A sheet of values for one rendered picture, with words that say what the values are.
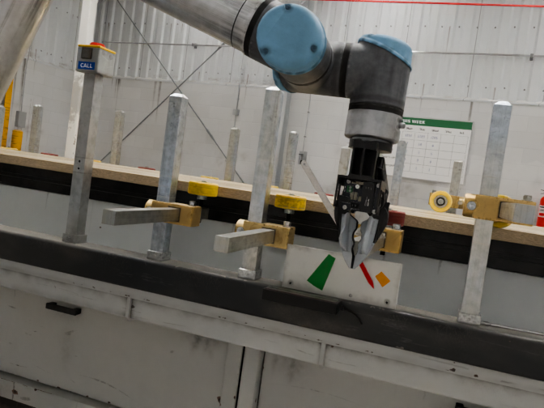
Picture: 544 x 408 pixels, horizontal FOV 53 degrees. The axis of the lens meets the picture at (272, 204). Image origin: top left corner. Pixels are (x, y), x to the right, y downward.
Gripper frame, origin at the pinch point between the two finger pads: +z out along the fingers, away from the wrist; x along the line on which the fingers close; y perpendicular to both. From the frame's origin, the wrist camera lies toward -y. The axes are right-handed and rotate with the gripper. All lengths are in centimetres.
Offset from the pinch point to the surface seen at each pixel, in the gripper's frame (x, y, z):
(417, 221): 5.9, -46.3, -7.9
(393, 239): 3.0, -27.7, -3.4
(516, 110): 66, -736, -177
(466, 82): -6, -745, -213
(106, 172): -85, -45, -7
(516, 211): 23.7, -0.9, -12.3
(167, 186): -53, -27, -7
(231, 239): -23.5, -1.8, 0.5
